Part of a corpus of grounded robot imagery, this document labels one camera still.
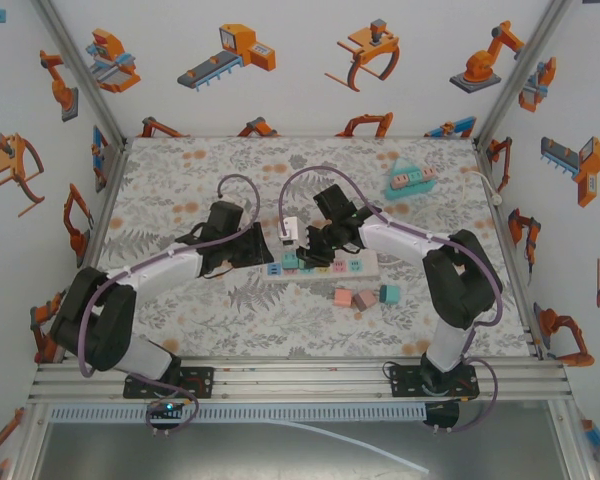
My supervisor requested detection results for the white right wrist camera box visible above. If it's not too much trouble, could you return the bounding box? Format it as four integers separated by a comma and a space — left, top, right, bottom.
276, 216, 300, 246

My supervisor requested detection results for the white slotted cable duct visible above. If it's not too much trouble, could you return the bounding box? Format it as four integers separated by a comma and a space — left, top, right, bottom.
47, 403, 428, 424

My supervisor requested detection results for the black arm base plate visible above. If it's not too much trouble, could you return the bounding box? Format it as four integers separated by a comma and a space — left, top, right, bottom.
388, 364, 481, 401
123, 366, 216, 400

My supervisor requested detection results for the floral table mat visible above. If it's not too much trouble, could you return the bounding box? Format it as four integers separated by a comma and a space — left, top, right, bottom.
87, 135, 537, 360

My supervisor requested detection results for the small circuit board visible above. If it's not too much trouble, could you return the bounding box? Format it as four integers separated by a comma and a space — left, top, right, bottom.
146, 398, 187, 427

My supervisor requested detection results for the aluminium front rail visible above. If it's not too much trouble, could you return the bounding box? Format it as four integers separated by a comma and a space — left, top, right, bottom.
27, 357, 576, 404

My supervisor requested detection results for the aluminium side rail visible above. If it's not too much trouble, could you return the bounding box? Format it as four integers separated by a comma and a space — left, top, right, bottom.
77, 139, 131, 274
472, 139, 546, 360

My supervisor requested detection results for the white long power strip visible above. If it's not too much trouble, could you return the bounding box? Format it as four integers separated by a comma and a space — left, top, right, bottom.
261, 251, 382, 282

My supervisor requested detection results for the black electronics box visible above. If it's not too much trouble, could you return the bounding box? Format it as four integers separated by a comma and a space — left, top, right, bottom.
422, 401, 461, 431

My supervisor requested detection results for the aluminium frame post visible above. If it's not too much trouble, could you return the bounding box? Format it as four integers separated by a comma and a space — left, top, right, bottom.
472, 0, 576, 151
32, 0, 130, 151

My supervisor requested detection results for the teal triangular power strip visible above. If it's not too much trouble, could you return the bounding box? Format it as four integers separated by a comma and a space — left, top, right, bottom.
382, 157, 439, 202

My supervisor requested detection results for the grey metal shelf panel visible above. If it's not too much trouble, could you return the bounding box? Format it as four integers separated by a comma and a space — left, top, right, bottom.
29, 422, 581, 480

